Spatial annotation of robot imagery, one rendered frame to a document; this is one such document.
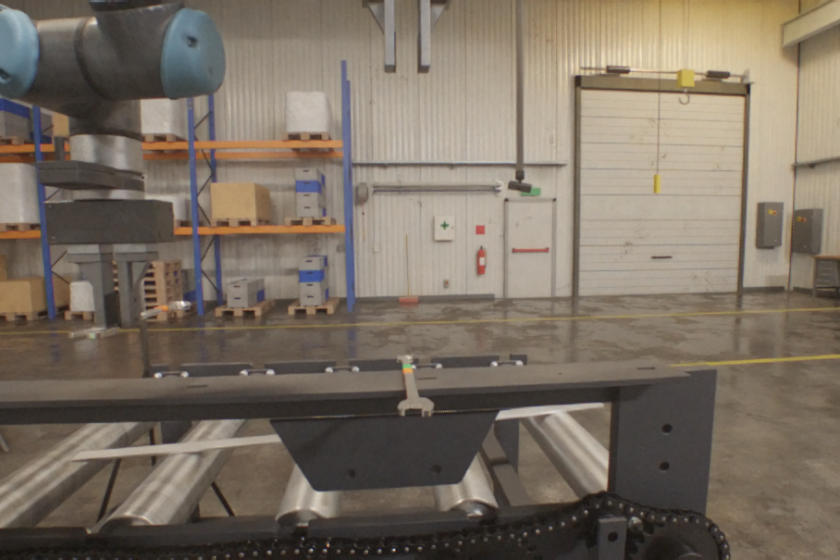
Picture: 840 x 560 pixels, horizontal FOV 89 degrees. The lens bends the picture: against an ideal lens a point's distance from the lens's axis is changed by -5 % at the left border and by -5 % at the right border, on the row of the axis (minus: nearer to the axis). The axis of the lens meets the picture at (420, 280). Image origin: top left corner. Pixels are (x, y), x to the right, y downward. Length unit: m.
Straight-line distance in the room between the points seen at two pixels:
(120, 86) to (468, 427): 0.61
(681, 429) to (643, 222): 10.48
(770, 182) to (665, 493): 12.66
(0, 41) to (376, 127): 9.51
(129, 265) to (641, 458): 0.78
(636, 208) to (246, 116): 8.65
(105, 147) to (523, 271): 9.73
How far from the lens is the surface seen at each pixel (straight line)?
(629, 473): 0.84
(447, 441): 0.73
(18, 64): 0.54
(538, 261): 10.22
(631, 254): 11.12
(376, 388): 0.63
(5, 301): 10.74
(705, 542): 0.90
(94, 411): 0.83
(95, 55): 0.51
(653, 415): 0.81
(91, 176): 0.57
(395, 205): 9.69
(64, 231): 0.65
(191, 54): 0.47
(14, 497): 1.17
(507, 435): 1.77
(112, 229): 0.62
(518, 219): 10.06
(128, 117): 0.64
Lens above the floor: 1.37
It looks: 5 degrees down
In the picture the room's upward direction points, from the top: 1 degrees counter-clockwise
